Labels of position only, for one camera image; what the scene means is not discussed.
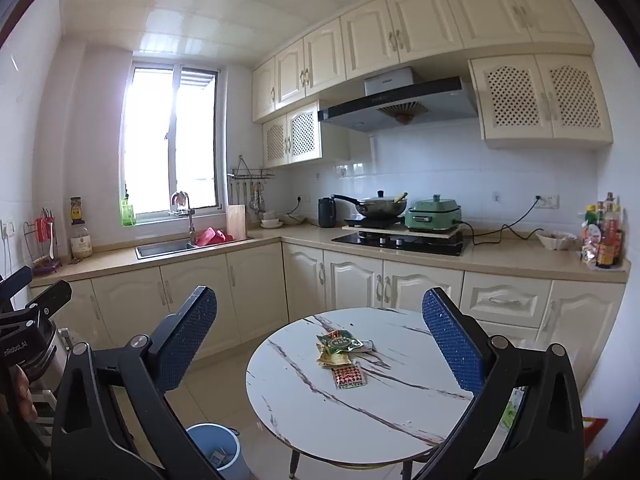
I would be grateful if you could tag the round white marble table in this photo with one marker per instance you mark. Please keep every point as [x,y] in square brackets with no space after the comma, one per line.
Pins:
[408,403]

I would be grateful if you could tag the white bowl on counter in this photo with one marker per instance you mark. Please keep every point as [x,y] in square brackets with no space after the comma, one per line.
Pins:
[557,240]

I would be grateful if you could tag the steel sink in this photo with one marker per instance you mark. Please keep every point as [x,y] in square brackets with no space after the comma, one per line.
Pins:
[163,248]

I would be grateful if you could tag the green dish soap bottle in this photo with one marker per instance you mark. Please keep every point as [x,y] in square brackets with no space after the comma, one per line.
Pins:
[127,216]

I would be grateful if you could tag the sink faucet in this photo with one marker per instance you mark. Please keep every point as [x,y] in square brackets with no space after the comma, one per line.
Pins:
[186,217]

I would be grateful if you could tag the cream cabinets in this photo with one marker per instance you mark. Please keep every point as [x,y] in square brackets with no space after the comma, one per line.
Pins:
[528,61]
[261,289]

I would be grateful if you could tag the red checkered snack packet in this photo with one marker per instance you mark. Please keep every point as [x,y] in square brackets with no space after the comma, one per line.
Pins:
[348,376]

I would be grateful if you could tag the upper cream cabinets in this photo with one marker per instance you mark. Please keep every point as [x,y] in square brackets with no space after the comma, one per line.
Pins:
[528,61]

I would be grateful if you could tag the lower cream cabinets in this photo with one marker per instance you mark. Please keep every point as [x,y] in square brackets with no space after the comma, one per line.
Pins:
[261,289]

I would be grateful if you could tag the red plastic basin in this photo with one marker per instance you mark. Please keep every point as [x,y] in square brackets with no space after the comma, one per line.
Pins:
[212,237]

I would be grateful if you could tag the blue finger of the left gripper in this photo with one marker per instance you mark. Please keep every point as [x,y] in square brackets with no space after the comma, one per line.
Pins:
[14,283]
[45,304]

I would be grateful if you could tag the utensil rack stand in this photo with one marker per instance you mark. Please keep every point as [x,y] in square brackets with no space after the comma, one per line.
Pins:
[42,244]

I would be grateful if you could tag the stacked white bowls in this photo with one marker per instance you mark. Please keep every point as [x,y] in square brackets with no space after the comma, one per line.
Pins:
[270,220]

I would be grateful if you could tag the condiment bottles group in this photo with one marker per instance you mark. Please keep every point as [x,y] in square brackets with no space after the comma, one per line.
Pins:
[603,234]

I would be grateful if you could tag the black gas stove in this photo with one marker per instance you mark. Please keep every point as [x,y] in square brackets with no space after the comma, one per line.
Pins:
[393,234]

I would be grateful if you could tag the blue plastic trash bucket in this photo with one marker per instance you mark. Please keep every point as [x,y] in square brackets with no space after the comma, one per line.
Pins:
[222,447]

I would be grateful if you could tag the range hood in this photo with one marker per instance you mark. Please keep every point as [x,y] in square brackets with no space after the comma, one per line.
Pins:
[440,100]

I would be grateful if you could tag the wooden cutting board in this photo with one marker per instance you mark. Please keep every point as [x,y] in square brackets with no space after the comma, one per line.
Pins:
[236,222]

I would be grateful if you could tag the large oil bottle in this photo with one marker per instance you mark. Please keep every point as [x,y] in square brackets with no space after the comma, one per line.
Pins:
[80,238]

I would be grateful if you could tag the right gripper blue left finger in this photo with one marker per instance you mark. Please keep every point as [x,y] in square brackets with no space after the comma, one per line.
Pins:
[90,437]

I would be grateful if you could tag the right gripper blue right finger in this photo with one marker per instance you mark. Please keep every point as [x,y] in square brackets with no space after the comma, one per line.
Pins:
[524,420]

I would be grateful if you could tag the person left hand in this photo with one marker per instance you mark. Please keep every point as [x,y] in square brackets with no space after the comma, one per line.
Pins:
[23,395]

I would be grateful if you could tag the black electric kettle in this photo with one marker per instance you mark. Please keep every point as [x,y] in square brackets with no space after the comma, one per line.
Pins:
[326,212]

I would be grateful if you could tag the kitchen window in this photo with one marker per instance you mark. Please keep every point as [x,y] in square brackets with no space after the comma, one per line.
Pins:
[169,143]

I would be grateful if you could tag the black wok with lid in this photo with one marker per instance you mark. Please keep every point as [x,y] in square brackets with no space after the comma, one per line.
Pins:
[378,207]

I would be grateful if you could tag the hanging utensil rail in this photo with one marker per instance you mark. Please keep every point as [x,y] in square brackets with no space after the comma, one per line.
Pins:
[246,186]

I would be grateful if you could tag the wall power outlet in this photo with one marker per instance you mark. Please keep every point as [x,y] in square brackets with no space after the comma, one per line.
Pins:
[547,201]

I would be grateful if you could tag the green electric cooker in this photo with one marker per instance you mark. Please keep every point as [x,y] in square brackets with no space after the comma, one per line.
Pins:
[434,215]

